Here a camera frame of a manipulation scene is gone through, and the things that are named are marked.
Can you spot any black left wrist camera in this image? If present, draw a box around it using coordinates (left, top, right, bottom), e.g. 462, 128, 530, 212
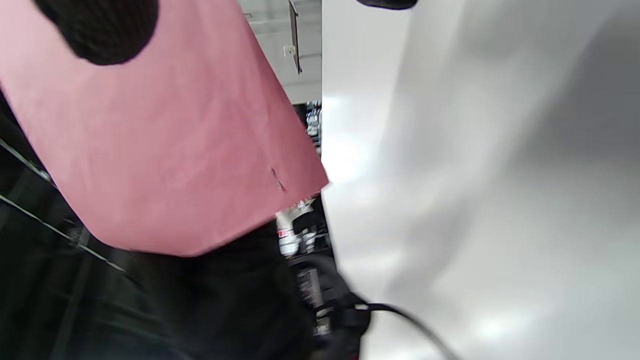
295, 252, 373, 360

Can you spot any black camera cable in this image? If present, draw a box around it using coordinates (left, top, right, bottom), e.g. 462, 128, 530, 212
367, 302, 463, 360

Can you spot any person's left hand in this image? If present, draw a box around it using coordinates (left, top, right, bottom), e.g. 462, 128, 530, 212
122, 220, 321, 360

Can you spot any person's right hand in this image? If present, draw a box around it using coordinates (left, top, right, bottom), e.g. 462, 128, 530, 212
32, 0, 419, 67

